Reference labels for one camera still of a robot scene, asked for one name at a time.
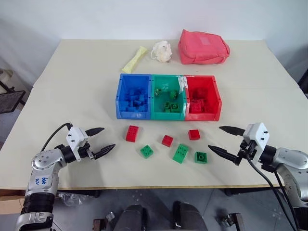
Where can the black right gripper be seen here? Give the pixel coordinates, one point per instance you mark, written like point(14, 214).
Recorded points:
point(247, 149)

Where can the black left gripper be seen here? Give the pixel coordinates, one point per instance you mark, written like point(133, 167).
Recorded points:
point(86, 150)

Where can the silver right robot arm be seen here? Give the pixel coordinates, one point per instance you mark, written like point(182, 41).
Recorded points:
point(292, 163)

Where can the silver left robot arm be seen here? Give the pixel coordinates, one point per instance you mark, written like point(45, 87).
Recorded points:
point(44, 166)

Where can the green brick with round hole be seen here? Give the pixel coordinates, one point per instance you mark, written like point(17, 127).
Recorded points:
point(200, 158)

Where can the long red toy brick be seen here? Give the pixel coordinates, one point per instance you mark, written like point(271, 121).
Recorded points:
point(132, 134)

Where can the small red toy brick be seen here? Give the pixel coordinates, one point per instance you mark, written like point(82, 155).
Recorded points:
point(167, 140)
point(194, 135)

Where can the blue plastic bin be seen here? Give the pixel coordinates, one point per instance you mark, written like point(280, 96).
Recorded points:
point(121, 113)

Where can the red plastic bin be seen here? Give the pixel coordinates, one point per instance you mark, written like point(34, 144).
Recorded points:
point(211, 96)

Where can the small green toy brick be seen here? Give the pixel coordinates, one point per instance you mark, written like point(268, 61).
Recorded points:
point(147, 152)

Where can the long green toy brick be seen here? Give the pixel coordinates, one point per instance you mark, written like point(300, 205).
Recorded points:
point(181, 154)

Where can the blue toy brick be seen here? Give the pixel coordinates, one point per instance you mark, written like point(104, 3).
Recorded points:
point(137, 108)
point(140, 95)

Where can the green square toy brick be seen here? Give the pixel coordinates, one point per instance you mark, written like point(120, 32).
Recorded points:
point(175, 107)
point(166, 106)

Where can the clear plastic bag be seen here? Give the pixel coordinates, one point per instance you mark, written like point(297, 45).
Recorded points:
point(69, 199)

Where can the green plastic bin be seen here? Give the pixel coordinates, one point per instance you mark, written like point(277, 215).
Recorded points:
point(166, 116)

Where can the green toy plant piece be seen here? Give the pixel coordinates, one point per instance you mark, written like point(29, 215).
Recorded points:
point(173, 94)

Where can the white torn bin label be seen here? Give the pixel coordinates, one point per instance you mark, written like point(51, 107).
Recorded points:
point(182, 84)

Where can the small green yellow toy piece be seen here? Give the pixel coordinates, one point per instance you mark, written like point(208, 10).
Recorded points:
point(158, 91)

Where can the dark rounded shape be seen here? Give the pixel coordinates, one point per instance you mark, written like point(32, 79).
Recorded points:
point(132, 219)
point(190, 217)

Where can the yellow rolled cloth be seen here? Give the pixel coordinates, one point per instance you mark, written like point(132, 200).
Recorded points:
point(133, 61)

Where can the red fabric bag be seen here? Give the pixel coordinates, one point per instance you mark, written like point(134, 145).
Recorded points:
point(202, 47)

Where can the black metal stand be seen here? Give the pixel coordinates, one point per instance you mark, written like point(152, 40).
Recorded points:
point(9, 98)

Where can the brown cardboard box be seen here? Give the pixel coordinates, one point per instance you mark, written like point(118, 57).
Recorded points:
point(12, 202)

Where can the white mesh bath sponge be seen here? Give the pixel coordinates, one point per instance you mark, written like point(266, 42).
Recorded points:
point(163, 51)

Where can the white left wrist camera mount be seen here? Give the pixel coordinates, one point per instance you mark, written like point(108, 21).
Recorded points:
point(75, 138)

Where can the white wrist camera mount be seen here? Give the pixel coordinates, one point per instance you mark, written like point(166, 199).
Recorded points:
point(75, 138)
point(256, 136)

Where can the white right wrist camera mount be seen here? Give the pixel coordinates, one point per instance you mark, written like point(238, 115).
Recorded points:
point(256, 136)

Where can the dark object at wall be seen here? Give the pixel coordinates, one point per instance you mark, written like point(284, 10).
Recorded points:
point(303, 79)

